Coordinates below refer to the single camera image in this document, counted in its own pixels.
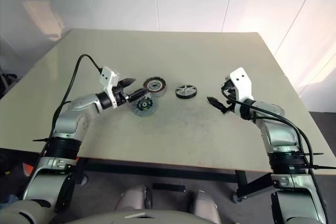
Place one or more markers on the black spoked wheel rotor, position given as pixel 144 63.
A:
pixel 186 90

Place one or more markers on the red orange object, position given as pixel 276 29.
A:
pixel 27 169

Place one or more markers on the grey rounded shape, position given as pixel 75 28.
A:
pixel 204 203
pixel 134 197

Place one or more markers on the grey round motor cover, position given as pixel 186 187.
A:
pixel 144 105

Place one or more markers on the blue jeans leg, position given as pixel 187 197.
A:
pixel 8 199

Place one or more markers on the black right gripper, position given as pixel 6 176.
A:
pixel 231 106

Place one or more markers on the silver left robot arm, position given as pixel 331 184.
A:
pixel 73 113

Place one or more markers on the motor stator with copper windings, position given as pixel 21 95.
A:
pixel 155 85

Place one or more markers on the black table frame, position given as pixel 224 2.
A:
pixel 162 169

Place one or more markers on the table caster wheel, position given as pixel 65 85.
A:
pixel 83 180
pixel 237 198

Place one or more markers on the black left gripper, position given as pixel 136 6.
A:
pixel 120 98

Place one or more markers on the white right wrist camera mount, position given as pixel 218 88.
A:
pixel 241 79

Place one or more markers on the black bulky object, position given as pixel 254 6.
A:
pixel 6 82

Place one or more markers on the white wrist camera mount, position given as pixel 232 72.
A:
pixel 107 75
pixel 241 79

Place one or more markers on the black flat bar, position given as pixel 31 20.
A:
pixel 169 187

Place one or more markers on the silver robot torso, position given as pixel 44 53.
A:
pixel 105 218

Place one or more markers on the black zip tie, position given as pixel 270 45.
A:
pixel 325 167
pixel 316 153
pixel 40 139

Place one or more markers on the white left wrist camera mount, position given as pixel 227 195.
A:
pixel 107 75

